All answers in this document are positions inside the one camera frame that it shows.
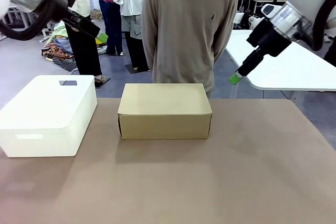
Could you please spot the white plastic storage box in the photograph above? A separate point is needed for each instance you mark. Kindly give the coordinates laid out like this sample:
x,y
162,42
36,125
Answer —
x,y
39,116

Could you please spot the yellow cloth item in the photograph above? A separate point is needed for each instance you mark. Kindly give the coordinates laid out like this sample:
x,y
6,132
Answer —
x,y
99,41

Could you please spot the pile of patterned clothes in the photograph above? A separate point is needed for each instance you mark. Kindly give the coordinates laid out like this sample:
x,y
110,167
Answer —
x,y
57,51

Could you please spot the white background table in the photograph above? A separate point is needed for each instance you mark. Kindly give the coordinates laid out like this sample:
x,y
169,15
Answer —
x,y
288,72

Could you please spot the white metal table frame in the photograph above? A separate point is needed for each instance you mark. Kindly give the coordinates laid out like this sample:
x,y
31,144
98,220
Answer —
x,y
15,16

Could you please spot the brown cardboard shoe box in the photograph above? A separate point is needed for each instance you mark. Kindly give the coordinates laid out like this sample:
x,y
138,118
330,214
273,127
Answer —
x,y
162,108

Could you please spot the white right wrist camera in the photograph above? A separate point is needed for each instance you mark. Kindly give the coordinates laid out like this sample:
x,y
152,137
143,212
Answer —
x,y
254,22

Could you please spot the small brown cardboard box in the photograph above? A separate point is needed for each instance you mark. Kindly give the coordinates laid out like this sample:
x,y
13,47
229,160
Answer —
x,y
95,14

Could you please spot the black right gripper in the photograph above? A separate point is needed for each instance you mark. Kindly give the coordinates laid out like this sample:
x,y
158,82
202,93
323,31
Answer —
x,y
270,37

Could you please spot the person in beige sweater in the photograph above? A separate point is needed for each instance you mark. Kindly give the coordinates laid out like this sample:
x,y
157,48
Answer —
x,y
189,24

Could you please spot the black fabric object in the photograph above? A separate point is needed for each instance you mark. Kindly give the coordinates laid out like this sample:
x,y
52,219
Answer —
x,y
331,56

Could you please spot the black frame workbench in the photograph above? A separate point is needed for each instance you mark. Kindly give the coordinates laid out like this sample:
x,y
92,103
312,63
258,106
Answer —
x,y
244,6

